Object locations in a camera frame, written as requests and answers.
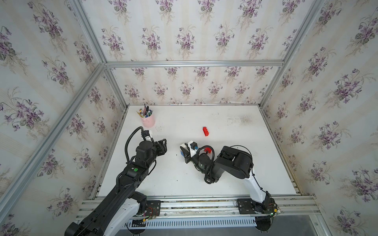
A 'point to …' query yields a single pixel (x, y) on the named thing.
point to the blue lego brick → (181, 153)
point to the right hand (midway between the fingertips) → (185, 146)
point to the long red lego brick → (205, 131)
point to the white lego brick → (184, 146)
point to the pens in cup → (146, 113)
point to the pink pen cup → (149, 121)
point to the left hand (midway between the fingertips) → (164, 142)
